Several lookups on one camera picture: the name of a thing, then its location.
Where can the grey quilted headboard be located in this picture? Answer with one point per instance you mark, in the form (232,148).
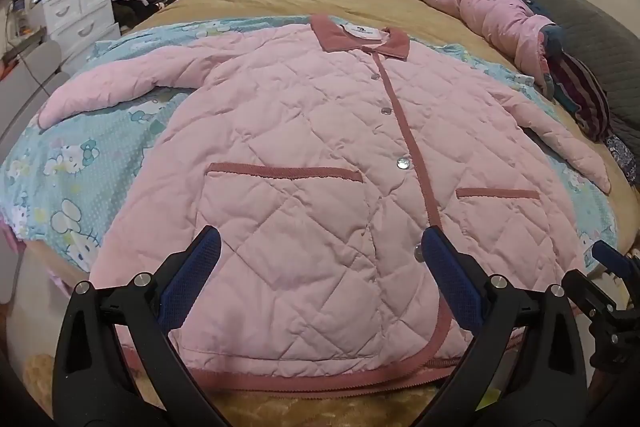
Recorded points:
(590,32)

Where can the pink quilted jacket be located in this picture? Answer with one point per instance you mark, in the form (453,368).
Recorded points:
(300,132)

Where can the pink puffer jacket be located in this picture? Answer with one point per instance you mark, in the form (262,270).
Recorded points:
(490,12)

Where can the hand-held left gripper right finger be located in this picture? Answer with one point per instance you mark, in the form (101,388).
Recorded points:
(450,277)

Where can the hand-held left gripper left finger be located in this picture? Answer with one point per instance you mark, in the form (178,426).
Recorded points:
(190,277)

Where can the pink frilled cloth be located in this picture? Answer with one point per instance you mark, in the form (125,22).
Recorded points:
(60,284)

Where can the blue patterned cloth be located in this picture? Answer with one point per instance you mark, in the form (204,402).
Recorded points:
(622,157)

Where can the grey chair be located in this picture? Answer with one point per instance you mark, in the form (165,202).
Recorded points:
(30,77)

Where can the blue cartoon print blanket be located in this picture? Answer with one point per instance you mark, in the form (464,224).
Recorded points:
(100,147)

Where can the white drawer cabinet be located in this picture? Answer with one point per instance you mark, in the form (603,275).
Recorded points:
(75,17)

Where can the dark striped cloth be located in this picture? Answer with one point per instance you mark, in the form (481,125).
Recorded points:
(580,92)

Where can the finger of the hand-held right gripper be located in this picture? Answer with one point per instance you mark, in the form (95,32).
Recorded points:
(587,289)
(607,255)

